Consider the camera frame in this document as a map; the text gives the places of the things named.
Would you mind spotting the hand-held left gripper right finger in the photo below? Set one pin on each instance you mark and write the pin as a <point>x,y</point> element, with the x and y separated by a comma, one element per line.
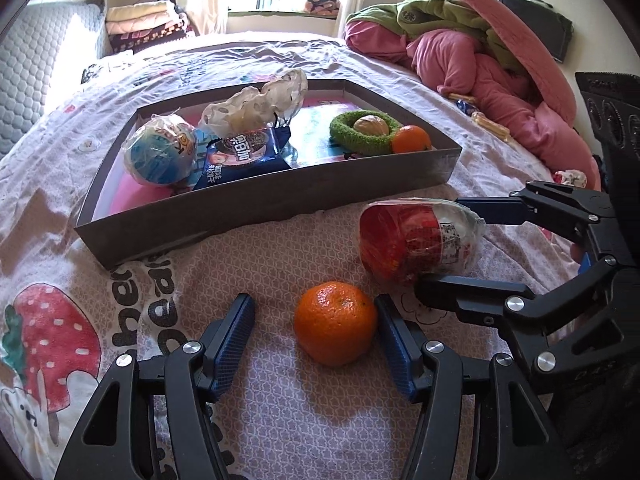
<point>397,350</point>

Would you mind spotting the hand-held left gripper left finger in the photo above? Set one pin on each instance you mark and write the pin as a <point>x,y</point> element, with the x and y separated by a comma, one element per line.
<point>232,345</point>

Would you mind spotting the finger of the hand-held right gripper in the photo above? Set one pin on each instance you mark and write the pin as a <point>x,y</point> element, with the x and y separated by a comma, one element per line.
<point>500,210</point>
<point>475,295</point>

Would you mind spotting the orange mandarin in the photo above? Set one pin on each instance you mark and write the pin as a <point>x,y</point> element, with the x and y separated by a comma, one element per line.
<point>410,140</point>
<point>335,322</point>

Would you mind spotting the red surprise egg toy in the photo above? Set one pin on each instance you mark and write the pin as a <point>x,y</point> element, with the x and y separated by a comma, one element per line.
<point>395,240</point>

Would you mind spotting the grey cardboard box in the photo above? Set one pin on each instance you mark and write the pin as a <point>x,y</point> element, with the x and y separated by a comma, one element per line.
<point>250,200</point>

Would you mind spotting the walnut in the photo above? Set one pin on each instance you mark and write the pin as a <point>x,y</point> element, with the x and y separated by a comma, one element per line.
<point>372,126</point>

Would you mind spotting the dark blue cookie packet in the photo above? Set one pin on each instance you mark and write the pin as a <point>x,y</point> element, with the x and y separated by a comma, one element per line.
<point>240,155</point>

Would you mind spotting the blue surprise egg toy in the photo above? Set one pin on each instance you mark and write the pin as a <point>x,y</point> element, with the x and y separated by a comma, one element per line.
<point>155,160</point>

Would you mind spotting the white plastic bag toy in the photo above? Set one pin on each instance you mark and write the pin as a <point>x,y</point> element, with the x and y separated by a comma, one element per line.
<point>240,110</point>

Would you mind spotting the red and white scrunchie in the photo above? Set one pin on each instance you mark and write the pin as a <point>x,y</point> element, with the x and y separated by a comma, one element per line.
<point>570,178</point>

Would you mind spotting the long wafer snack pack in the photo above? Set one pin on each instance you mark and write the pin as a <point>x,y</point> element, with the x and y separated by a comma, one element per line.
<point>492,126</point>

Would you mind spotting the strawberry printed bedsheet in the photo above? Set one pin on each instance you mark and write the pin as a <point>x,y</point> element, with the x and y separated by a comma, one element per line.
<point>300,410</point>

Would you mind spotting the small blue snack packet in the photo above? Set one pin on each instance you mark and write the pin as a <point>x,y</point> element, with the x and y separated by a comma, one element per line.
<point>467,107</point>

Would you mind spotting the short wafer snack pack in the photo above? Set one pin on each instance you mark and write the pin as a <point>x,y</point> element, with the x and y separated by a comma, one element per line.
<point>461,96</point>

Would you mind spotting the black television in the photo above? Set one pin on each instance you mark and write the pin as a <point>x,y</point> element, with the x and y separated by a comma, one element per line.
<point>540,25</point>

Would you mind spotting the pink cushion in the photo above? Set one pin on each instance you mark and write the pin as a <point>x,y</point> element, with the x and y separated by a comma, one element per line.
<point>510,45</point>

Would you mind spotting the pink duvet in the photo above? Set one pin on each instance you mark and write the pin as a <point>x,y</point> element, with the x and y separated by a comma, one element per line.
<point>460,70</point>

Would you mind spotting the green blanket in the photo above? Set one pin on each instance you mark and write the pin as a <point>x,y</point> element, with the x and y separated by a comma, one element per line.
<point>440,15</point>

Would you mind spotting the patterned pillow on windowsill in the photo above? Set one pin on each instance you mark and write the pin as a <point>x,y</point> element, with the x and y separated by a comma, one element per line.
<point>322,6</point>

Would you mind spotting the dark patterned cloth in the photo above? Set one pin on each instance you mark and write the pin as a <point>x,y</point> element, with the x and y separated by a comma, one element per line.
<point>99,72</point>

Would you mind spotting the dark patterned folded blanket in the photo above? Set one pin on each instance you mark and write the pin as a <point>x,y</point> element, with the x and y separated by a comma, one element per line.
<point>150,40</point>

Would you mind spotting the peach folded blanket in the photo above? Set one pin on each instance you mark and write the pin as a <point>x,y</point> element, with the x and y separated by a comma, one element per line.
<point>145,25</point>

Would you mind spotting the grey quilted headboard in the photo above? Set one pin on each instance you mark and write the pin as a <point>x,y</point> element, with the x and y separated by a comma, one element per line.
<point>40,60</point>

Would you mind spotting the cream folded blanket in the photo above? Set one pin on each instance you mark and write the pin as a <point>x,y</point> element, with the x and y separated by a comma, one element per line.
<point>140,11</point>

